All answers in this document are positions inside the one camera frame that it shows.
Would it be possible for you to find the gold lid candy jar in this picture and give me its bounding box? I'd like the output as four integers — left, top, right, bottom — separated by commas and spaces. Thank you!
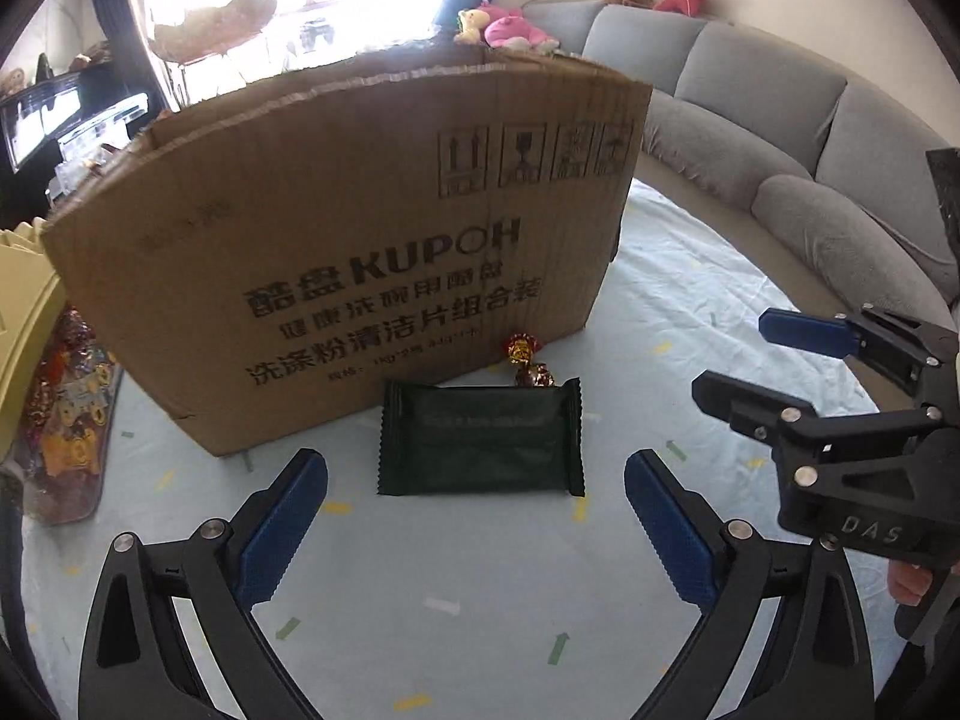
0, 216, 125, 527

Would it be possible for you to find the pink plush toy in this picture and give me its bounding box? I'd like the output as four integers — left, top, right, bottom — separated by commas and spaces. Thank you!
478, 0, 560, 54

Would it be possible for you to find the grey sectional sofa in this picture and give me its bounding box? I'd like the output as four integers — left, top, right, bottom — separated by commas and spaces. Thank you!
521, 0, 958, 327

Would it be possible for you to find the brown cardboard box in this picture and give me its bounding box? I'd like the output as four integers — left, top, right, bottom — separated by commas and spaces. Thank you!
43, 44, 651, 455

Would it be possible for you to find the person right hand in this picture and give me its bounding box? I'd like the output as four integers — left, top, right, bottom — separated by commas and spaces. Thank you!
887, 561, 932, 608

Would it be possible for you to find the dark green snack packet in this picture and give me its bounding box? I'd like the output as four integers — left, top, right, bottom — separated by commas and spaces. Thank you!
377, 379, 586, 497

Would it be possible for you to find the yellow plush toy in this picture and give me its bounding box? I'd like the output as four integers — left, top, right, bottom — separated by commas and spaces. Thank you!
454, 8, 490, 46

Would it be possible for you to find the light patterned table cloth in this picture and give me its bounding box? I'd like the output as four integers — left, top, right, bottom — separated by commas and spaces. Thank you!
23, 184, 872, 718

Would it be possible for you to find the tiered snack tray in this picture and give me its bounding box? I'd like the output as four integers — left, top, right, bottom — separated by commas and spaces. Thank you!
146, 0, 277, 110

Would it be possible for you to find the black piano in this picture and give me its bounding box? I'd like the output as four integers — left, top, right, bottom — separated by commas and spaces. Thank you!
2, 62, 163, 229

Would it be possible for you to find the gold red candy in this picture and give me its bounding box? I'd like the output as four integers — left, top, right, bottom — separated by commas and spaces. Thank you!
505, 332, 556, 388

